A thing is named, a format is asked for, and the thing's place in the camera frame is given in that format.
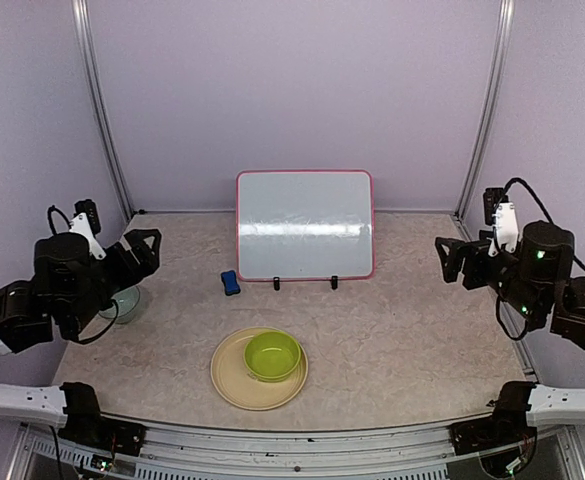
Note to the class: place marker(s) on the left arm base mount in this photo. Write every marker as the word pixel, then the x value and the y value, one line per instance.
pixel 103 433

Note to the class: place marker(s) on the blue whiteboard eraser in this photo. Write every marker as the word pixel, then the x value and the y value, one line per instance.
pixel 230 283

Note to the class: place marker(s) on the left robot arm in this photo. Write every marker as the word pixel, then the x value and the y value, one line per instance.
pixel 24 326

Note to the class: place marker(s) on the left aluminium corner post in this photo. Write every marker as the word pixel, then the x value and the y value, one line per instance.
pixel 87 49

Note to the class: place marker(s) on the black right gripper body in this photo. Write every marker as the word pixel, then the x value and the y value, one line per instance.
pixel 522 294

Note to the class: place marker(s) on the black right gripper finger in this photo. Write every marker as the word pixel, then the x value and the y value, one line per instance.
pixel 451 254
pixel 486 236

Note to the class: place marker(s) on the beige round plate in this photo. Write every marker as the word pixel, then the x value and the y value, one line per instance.
pixel 239 387

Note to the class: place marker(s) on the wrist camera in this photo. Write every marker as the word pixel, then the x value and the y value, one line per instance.
pixel 500 215
pixel 86 223

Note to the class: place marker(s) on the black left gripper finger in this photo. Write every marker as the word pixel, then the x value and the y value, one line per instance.
pixel 150 261
pixel 144 238

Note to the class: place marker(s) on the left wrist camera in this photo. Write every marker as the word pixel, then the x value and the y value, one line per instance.
pixel 86 223

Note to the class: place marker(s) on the aluminium corner post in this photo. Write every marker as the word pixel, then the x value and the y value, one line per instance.
pixel 87 49
pixel 497 66

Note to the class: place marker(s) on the wire whiteboard stand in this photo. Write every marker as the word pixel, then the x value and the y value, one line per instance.
pixel 277 282

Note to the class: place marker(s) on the aluminium front rail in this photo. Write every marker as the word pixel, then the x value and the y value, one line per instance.
pixel 172 451

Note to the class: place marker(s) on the clear glass bowl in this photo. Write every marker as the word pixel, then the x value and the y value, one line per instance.
pixel 123 306

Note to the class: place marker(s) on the green plastic bowl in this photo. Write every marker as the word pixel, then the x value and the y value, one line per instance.
pixel 272 356

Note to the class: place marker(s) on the right aluminium corner post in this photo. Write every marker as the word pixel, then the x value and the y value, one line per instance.
pixel 497 66

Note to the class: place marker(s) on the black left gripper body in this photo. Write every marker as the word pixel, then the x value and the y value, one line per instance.
pixel 88 305

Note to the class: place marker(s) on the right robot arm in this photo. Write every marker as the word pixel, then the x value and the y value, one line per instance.
pixel 557 396

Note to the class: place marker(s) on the pink framed whiteboard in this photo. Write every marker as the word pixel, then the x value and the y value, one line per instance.
pixel 305 225

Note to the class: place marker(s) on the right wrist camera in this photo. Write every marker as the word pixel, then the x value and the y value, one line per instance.
pixel 500 215

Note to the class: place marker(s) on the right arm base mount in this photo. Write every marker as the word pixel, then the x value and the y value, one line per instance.
pixel 487 433

